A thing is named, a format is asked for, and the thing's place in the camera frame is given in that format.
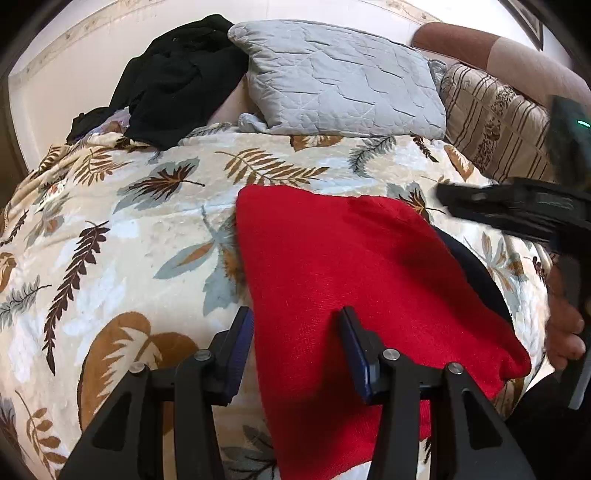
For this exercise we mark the person's right hand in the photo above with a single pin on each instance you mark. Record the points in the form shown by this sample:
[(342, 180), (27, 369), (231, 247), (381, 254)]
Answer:
[(561, 318)]

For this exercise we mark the striped brown cushion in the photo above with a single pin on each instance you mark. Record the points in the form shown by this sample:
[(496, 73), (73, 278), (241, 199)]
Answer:
[(494, 124)]

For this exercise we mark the small black cloth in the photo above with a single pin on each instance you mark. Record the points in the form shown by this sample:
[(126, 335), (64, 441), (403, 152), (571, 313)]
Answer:
[(92, 124)]

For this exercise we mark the purple cloth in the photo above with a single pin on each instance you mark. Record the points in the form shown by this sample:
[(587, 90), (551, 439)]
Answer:
[(115, 125)]

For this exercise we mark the black garment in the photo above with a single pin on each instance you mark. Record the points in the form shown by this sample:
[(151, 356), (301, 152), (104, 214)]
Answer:
[(180, 83)]

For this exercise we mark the dark cloth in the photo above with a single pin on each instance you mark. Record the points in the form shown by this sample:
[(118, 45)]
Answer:
[(549, 429)]

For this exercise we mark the brown and beige bolster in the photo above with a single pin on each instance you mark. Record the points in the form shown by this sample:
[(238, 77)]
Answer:
[(489, 50)]

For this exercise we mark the framed wall painting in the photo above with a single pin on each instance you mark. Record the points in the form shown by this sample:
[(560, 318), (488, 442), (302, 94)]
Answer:
[(524, 18)]

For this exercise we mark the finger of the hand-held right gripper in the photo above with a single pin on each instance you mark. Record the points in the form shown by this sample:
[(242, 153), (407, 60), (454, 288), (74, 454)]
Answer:
[(494, 205)]

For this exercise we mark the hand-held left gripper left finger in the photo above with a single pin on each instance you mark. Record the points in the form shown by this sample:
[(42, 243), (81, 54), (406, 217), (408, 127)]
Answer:
[(240, 353)]

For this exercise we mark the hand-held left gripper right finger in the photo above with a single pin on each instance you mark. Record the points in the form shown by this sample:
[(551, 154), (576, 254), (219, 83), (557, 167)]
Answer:
[(358, 357)]

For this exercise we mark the grey quilted pillow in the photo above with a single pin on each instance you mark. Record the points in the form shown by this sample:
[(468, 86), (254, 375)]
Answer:
[(341, 78)]

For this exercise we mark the red and blue sweater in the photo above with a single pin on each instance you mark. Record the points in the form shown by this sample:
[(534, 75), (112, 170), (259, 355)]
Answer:
[(332, 258)]

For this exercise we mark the leaf print blanket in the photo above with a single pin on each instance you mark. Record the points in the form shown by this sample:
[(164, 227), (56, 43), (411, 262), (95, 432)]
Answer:
[(138, 221)]

